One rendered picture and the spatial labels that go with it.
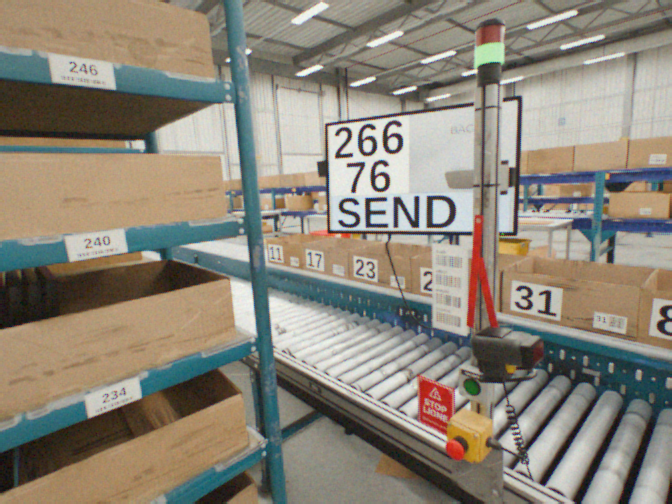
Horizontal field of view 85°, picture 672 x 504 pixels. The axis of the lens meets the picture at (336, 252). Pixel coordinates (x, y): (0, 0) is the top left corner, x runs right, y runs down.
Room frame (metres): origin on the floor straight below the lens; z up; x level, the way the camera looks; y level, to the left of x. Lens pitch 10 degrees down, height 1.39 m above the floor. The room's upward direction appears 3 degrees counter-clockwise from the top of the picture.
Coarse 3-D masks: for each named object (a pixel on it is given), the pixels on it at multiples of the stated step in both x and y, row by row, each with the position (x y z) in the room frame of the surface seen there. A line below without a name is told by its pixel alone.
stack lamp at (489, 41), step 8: (480, 32) 0.73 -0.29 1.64; (488, 32) 0.72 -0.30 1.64; (496, 32) 0.72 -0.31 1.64; (480, 40) 0.73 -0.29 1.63; (488, 40) 0.72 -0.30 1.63; (496, 40) 0.72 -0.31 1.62; (480, 48) 0.73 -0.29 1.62; (488, 48) 0.72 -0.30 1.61; (496, 48) 0.72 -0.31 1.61; (480, 56) 0.73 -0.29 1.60; (488, 56) 0.72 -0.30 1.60; (496, 56) 0.72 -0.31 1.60
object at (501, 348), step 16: (480, 336) 0.67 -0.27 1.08; (496, 336) 0.65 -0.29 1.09; (512, 336) 0.64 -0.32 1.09; (528, 336) 0.64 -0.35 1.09; (480, 352) 0.66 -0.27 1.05; (496, 352) 0.64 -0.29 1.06; (512, 352) 0.62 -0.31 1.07; (528, 352) 0.60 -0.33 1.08; (496, 368) 0.66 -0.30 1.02; (512, 368) 0.65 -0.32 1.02
